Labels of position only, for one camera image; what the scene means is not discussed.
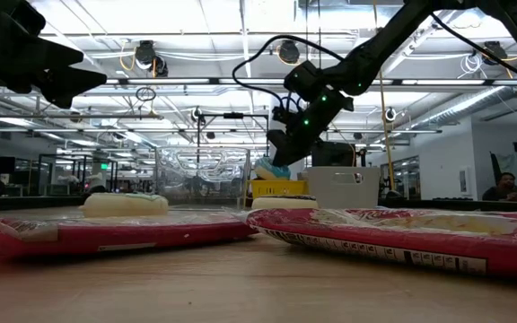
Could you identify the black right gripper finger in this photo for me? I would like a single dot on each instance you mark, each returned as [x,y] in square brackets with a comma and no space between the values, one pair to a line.
[281,148]
[302,151]

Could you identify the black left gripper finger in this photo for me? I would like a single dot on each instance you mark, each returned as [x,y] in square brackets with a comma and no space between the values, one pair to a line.
[58,56]
[72,85]

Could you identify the glass door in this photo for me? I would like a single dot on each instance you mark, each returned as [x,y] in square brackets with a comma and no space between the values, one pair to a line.
[402,177]

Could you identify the red plastic-wrapped packet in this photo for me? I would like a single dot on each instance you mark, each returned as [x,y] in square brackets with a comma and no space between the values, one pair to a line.
[375,251]
[151,233]

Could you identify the person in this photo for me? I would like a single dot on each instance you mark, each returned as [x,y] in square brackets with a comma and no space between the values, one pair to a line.
[505,190]

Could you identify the clear plastic bin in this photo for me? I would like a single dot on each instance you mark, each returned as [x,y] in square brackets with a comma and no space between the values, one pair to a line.
[202,179]

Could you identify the blue and white tape roll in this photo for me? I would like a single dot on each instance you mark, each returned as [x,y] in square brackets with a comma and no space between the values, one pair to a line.
[265,172]

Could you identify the white plastic bin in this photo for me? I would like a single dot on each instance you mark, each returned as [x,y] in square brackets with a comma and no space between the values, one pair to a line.
[344,193]

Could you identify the yellow plastic basket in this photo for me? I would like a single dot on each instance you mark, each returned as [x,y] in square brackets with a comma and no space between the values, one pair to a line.
[281,188]

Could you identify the black metal rig frame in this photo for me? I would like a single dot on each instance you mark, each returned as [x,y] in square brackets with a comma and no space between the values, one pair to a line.
[233,115]

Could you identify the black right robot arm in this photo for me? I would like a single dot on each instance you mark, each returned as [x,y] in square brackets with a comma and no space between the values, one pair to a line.
[388,40]

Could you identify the black aluminium table frame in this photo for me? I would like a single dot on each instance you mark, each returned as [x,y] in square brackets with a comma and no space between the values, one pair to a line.
[16,204]

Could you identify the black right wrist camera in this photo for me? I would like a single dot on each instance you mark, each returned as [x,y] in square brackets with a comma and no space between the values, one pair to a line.
[305,81]

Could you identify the cream and green tape roll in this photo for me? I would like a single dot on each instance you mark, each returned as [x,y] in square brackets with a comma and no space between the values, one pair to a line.
[124,205]

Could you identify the grey cloth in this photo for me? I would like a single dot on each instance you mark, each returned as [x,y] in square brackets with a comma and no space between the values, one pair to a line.
[507,163]

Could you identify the silver ceiling duct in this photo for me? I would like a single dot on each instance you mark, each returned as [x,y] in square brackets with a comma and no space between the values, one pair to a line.
[460,107]

